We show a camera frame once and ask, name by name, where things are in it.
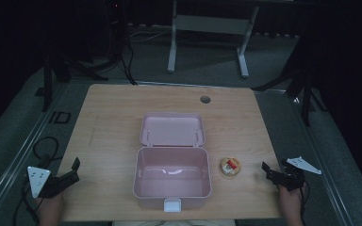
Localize pink plastic box with lid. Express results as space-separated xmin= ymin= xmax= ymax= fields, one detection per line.
xmin=132 ymin=111 xmax=213 ymax=213

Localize person's right hand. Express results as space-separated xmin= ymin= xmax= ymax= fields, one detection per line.
xmin=278 ymin=184 xmax=308 ymax=217

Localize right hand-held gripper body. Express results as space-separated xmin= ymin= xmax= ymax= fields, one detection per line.
xmin=274 ymin=155 xmax=322 ymax=192

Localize person's left hand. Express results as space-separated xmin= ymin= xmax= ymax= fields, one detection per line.
xmin=35 ymin=193 xmax=65 ymax=221

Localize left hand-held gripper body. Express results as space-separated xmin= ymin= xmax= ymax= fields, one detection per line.
xmin=26 ymin=165 xmax=65 ymax=200

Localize round tin with red label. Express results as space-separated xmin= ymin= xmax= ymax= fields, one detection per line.
xmin=220 ymin=156 xmax=242 ymax=178

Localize cables on floor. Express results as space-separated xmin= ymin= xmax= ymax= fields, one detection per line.
xmin=123 ymin=27 xmax=174 ymax=45

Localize black cable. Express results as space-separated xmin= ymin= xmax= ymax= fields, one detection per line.
xmin=299 ymin=179 xmax=311 ymax=226
xmin=11 ymin=136 xmax=64 ymax=226

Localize black metal stand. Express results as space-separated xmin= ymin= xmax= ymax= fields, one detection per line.
xmin=251 ymin=27 xmax=329 ymax=127
xmin=33 ymin=0 xmax=140 ymax=113

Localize white desk frame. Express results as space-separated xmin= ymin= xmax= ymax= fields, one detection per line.
xmin=167 ymin=0 xmax=260 ymax=79

